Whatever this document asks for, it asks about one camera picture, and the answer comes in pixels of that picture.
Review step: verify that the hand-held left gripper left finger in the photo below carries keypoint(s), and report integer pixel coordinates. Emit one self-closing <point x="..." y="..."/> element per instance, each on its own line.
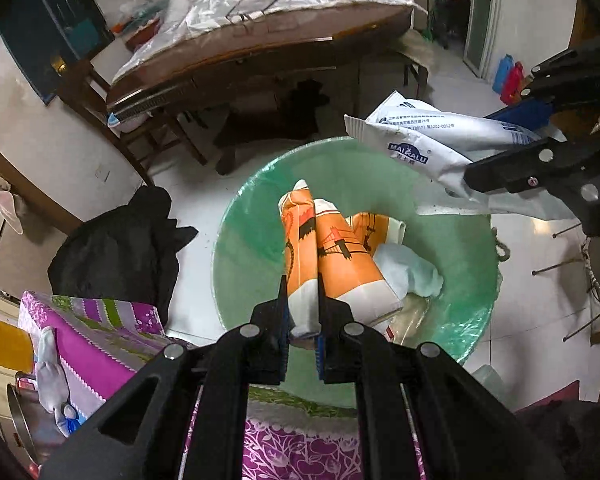
<point x="282" y="355"/>

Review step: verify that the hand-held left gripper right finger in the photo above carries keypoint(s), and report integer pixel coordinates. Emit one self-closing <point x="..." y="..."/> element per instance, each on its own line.
<point x="321" y="357"/>

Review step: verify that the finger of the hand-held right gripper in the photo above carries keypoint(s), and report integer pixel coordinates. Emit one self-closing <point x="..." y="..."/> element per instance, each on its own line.
<point x="530" y="110"/>
<point x="510" y="170"/>

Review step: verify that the white blue plastic packet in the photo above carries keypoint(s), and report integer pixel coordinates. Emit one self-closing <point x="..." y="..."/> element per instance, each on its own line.
<point x="420" y="145"/>

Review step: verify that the orange white paper bag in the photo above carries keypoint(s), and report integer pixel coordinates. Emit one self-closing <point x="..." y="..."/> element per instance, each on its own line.
<point x="340" y="260"/>

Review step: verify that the green lined trash bin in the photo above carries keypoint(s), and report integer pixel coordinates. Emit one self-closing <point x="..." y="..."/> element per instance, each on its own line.
<point x="250" y="260"/>

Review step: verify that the red plastic jug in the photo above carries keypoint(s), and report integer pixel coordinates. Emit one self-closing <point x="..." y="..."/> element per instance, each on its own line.
<point x="512" y="85"/>

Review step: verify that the blue plastic jug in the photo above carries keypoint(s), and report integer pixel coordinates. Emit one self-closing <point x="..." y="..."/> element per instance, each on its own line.
<point x="504" y="72"/>

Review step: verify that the white framed door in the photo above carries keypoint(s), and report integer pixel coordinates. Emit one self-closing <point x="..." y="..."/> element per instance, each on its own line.
<point x="482" y="15"/>

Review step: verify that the stool with beige cushion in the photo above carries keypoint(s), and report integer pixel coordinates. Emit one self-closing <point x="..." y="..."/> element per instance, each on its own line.
<point x="412" y="50"/>

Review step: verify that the purple floral tablecloth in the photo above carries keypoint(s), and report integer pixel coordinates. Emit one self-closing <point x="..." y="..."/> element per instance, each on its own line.
<point x="105" y="330"/>

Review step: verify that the black jacket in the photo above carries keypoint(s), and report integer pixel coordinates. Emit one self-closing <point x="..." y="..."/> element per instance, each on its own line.
<point x="115" y="250"/>

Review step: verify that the blue bottle cap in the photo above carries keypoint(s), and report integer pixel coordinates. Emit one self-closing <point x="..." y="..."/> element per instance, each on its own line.
<point x="71" y="422"/>

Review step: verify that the grey glove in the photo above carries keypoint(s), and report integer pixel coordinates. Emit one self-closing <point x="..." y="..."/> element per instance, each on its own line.
<point x="50" y="375"/>

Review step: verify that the dark wooden chair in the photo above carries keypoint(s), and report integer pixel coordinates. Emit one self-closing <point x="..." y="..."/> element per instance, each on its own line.
<point x="130" y="145"/>

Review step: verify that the steel pot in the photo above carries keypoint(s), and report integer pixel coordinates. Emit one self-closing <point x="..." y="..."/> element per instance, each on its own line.
<point x="27" y="425"/>

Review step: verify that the brown wooden table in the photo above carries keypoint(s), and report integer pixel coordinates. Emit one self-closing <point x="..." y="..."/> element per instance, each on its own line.
<point x="230" y="55"/>

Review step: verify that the pink hanging towel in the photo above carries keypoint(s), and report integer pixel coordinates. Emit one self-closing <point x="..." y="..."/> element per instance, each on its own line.
<point x="7" y="205"/>

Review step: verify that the white satin cloth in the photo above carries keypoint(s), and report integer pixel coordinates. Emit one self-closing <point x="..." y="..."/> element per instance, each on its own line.
<point x="230" y="0"/>

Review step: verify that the red plastic basin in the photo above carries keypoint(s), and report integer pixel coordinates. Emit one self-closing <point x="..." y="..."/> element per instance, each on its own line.
<point x="145" y="30"/>

